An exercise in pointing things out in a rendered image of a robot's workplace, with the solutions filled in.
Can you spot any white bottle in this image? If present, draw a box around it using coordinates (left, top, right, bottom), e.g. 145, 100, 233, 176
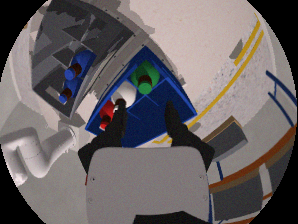
111, 80, 136, 112

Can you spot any blue crate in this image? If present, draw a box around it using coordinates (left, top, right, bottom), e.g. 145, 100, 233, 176
85, 46, 198, 148

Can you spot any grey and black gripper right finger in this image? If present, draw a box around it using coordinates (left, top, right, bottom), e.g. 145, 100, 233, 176
164, 101, 215, 173

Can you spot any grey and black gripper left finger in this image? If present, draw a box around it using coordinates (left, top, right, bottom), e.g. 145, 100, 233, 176
78, 101, 128, 175

